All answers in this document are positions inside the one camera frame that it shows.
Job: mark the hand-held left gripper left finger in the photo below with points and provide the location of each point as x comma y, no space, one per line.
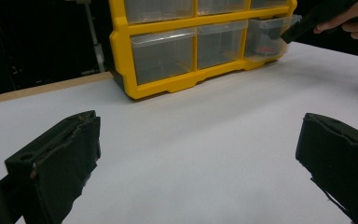
59,161

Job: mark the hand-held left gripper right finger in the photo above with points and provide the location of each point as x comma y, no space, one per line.
341,161

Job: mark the clear plastic drawer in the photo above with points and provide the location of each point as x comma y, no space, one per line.
254,34

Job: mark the yellow black organizer cabinet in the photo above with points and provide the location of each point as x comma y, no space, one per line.
121,46

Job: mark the grid of clear drawers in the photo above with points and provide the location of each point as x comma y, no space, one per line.
161,56

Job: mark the grey metal pole stand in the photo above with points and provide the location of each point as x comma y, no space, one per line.
93,37

